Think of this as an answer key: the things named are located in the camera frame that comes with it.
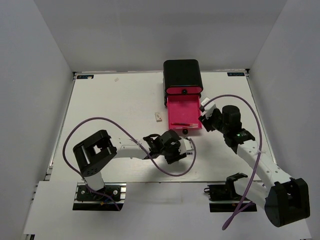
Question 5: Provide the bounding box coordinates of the black drawer cabinet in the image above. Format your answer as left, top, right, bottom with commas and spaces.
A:
162, 59, 204, 107

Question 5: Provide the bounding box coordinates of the pink drawer with black knob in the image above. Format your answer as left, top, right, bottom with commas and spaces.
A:
165, 86, 203, 95

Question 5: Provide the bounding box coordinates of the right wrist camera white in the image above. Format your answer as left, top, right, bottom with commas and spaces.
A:
200, 97, 217, 119

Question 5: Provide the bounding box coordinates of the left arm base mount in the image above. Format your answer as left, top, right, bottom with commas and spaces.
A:
72, 183, 127, 212

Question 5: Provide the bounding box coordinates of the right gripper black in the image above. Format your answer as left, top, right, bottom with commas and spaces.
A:
198, 108, 229, 134

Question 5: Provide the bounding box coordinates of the corner logo sticker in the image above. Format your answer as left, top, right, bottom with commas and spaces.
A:
76, 74, 94, 80
227, 72, 245, 77

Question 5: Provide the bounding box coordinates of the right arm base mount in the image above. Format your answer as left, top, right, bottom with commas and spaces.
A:
203, 183, 258, 213

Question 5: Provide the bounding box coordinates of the white staples box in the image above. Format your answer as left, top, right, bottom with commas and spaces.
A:
154, 112, 163, 123

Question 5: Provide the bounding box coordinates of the red pen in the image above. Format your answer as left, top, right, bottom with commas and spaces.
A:
171, 122, 199, 128

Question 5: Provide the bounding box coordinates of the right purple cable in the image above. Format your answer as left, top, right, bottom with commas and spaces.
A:
199, 94, 263, 231

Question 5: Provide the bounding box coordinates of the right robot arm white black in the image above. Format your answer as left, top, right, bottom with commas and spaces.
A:
198, 103, 310, 227

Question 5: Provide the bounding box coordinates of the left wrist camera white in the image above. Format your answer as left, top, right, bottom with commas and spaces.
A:
178, 138, 194, 155

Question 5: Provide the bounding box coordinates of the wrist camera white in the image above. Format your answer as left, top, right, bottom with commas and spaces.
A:
200, 97, 217, 119
178, 138, 194, 155

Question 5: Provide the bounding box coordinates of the left corner logo sticker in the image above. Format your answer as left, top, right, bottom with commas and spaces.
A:
76, 74, 94, 80

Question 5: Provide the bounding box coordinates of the right corner logo sticker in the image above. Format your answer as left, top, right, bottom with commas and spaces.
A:
227, 72, 245, 77

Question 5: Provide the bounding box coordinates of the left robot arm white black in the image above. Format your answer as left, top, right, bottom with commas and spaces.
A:
73, 130, 194, 200

